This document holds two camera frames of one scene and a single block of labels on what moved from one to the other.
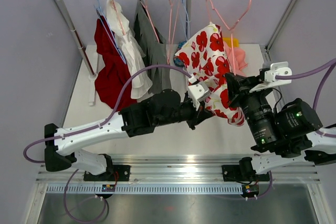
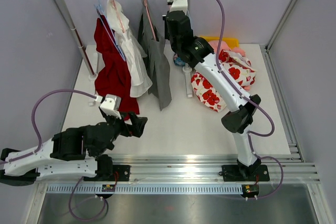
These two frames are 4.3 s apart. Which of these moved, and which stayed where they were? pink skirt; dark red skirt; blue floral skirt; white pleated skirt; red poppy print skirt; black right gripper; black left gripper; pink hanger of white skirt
Moved: black right gripper; red poppy print skirt; black left gripper; pink skirt
Stayed: white pleated skirt; blue floral skirt; pink hanger of white skirt; dark red skirt
